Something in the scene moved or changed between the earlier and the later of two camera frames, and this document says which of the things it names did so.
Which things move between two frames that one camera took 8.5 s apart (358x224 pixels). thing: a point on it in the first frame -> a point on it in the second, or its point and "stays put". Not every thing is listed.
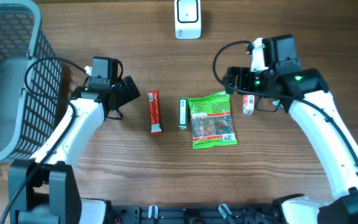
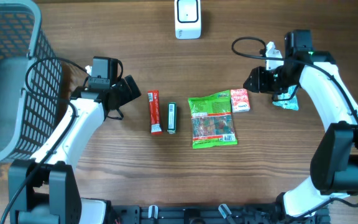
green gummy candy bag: (212, 121) stays put
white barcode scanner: (188, 19) stays put
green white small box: (183, 114) -> (171, 124)
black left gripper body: (129, 92) stays put
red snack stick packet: (153, 98) stays put
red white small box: (248, 104) -> (240, 100)
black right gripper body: (237, 80) -> (260, 79)
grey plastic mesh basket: (20, 89) stays put
